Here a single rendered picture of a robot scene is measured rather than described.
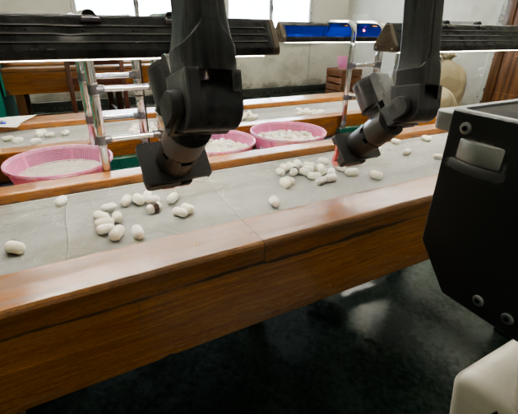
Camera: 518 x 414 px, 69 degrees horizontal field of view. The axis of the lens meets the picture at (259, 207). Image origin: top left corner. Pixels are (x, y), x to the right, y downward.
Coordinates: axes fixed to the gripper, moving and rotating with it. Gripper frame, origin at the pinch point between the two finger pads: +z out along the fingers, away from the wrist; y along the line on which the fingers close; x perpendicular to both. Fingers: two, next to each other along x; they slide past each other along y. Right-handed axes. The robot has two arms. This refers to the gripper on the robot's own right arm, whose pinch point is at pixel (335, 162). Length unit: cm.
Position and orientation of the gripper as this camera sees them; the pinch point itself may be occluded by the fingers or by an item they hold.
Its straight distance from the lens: 90.1
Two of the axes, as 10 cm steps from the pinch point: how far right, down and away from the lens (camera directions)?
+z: -3.6, 2.9, 8.8
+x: 3.0, 9.4, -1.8
